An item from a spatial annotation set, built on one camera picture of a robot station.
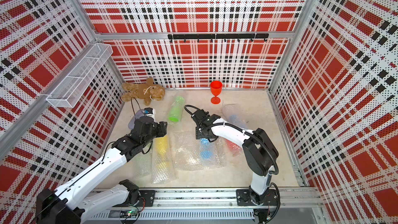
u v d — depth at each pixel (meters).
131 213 0.69
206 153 0.75
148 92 1.11
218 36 0.88
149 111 0.69
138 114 1.02
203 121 0.65
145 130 0.58
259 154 0.46
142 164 0.75
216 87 1.03
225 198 0.75
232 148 0.82
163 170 0.75
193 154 0.87
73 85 0.72
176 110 1.02
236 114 1.04
